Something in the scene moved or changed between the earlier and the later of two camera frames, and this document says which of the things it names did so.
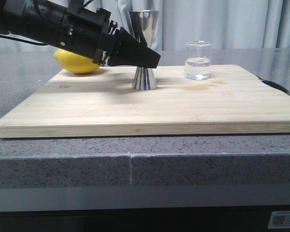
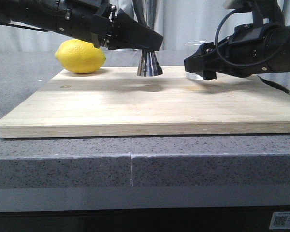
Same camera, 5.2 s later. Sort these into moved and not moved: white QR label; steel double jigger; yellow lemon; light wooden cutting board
Moved: steel double jigger
Not moved: light wooden cutting board; yellow lemon; white QR label
